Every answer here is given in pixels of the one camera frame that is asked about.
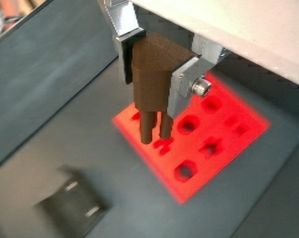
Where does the red foam block with cutouts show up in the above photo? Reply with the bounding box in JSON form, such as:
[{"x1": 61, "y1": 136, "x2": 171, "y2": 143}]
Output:
[{"x1": 113, "y1": 73, "x2": 270, "y2": 204}]

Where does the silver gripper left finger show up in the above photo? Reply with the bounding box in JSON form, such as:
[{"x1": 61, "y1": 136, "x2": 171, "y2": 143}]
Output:
[{"x1": 97, "y1": 0, "x2": 146, "y2": 84}]

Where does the black curved fixture stand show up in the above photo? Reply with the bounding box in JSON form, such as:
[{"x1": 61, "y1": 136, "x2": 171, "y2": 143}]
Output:
[{"x1": 35, "y1": 166, "x2": 109, "y2": 238}]

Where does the brown three prong object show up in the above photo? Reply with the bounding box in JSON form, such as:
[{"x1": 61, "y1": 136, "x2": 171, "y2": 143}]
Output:
[{"x1": 131, "y1": 33, "x2": 195, "y2": 144}]

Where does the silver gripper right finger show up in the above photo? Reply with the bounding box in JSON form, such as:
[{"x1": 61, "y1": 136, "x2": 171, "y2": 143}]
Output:
[{"x1": 166, "y1": 35, "x2": 230, "y2": 118}]

